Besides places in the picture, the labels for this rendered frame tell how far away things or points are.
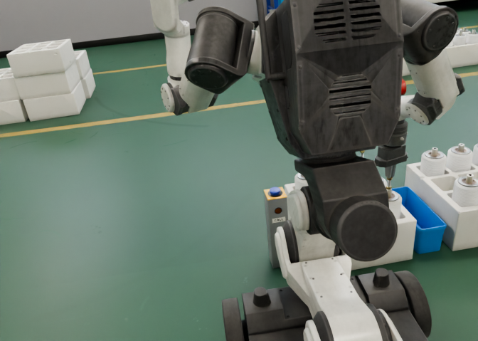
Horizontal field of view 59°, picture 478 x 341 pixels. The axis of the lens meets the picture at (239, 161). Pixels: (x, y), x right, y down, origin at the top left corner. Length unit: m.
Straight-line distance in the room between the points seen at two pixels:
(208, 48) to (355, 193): 0.40
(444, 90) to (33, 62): 3.08
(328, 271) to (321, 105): 0.55
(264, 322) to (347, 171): 0.55
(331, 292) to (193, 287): 0.67
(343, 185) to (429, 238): 0.95
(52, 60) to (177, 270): 2.31
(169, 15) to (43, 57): 2.64
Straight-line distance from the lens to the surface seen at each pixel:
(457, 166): 2.00
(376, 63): 0.81
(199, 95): 1.03
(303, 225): 0.95
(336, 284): 1.16
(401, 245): 1.70
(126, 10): 6.44
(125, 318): 1.62
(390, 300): 1.32
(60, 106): 3.73
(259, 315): 1.24
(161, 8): 1.07
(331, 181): 0.84
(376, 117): 0.84
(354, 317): 1.04
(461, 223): 1.77
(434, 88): 1.14
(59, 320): 1.72
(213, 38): 0.88
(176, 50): 1.12
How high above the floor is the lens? 1.12
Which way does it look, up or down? 27 degrees down
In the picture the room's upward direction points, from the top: 6 degrees counter-clockwise
